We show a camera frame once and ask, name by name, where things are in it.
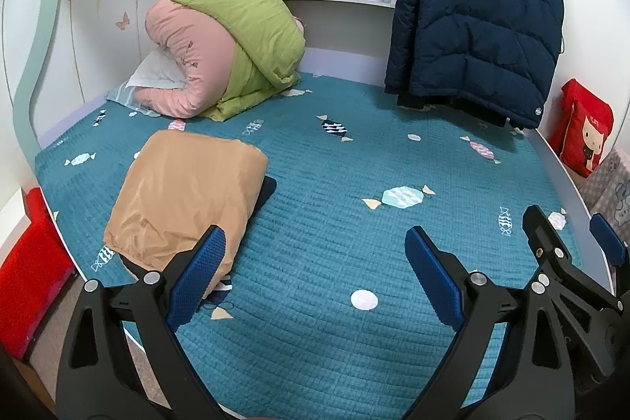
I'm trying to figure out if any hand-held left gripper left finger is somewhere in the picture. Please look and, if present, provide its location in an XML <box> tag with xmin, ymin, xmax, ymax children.
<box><xmin>56</xmin><ymin>224</ymin><xmax>228</xmax><ymax>420</ymax></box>

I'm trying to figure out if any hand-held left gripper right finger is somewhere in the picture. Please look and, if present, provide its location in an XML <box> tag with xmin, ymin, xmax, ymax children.
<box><xmin>404</xmin><ymin>224</ymin><xmax>578</xmax><ymax>420</ymax></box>

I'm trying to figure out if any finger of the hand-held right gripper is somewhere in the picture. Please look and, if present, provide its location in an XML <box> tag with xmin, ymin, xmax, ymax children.
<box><xmin>522</xmin><ymin>204</ymin><xmax>574</xmax><ymax>277</ymax></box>
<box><xmin>589</xmin><ymin>212</ymin><xmax>630</xmax><ymax>270</ymax></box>

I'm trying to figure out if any tan jacket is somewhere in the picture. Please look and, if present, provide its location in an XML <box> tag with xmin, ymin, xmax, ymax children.
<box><xmin>102</xmin><ymin>130</ymin><xmax>278</xmax><ymax>299</ymax></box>

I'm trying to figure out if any red cartoon cushion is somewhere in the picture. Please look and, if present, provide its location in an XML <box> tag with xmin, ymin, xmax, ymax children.
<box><xmin>548</xmin><ymin>78</ymin><xmax>615</xmax><ymax>179</ymax></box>

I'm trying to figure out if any teal candy print bed sheet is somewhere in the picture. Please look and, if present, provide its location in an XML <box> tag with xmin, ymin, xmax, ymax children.
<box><xmin>33</xmin><ymin>70</ymin><xmax>612</xmax><ymax>419</ymax></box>

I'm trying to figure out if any black hanging garment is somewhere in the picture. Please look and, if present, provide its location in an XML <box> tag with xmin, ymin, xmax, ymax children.
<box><xmin>398</xmin><ymin>93</ymin><xmax>510</xmax><ymax>129</ymax></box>

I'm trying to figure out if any red stool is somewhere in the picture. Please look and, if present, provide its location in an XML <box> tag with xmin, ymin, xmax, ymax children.
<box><xmin>0</xmin><ymin>187</ymin><xmax>76</xmax><ymax>361</ymax></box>

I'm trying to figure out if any striped pale blue pillow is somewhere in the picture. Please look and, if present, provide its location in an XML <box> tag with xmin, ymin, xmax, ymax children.
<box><xmin>105</xmin><ymin>82</ymin><xmax>163</xmax><ymax>119</ymax></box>

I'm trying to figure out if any white pillow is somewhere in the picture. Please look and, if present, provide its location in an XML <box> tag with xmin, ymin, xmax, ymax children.
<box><xmin>125</xmin><ymin>50</ymin><xmax>189</xmax><ymax>92</ymax></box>

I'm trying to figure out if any navy and yellow puffer jacket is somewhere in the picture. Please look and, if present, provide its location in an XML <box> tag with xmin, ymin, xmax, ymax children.
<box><xmin>384</xmin><ymin>0</ymin><xmax>565</xmax><ymax>130</ymax></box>

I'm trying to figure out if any green and pink folded quilt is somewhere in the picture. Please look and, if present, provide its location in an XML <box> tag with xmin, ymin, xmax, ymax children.
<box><xmin>133</xmin><ymin>0</ymin><xmax>307</xmax><ymax>122</ymax></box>

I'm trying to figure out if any pale green curved bed panel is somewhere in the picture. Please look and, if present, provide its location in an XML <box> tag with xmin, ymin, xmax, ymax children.
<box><xmin>14</xmin><ymin>0</ymin><xmax>67</xmax><ymax>187</ymax></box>

